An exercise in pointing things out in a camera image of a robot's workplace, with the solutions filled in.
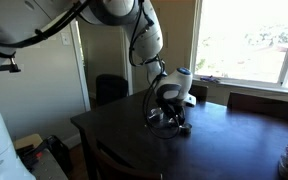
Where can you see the white baseboard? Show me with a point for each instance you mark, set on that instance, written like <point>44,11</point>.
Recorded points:
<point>72,140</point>

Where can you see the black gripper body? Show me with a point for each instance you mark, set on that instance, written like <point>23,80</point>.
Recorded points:
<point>170,106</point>

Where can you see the white door frame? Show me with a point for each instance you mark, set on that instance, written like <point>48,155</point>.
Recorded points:
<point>82,73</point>

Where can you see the curved back wooden chair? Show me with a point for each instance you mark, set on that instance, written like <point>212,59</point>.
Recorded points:
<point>110,163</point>

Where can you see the dark wooden dining chair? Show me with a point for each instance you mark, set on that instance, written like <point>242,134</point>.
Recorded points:
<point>202,91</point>
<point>267,106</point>

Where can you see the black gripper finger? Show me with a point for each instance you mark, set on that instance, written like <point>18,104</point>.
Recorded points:
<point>182,117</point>
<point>173,120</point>

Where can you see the grey mottled board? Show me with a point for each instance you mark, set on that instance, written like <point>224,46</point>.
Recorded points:
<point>49,168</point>

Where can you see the half cup steel measuring cup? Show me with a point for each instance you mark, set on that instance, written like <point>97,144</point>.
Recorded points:
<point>155,110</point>

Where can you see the small steel measuring cup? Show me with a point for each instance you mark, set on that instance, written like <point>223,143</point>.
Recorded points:
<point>186,128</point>

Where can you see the white light switch plate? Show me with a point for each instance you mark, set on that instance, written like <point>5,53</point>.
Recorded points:
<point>65,39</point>

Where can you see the purple item on sill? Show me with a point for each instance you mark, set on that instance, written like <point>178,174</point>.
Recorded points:
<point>210,79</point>

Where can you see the black tool bag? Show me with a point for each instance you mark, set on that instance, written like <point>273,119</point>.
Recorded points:
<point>55,150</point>

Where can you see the black upholstered chair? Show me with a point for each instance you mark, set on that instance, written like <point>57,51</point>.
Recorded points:
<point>110,88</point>

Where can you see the beige box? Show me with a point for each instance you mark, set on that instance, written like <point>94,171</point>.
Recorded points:
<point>27,140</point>

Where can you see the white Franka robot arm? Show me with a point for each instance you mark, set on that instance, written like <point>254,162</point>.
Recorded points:
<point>150,36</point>

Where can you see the white framed window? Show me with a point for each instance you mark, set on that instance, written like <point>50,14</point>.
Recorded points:
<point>250,33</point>

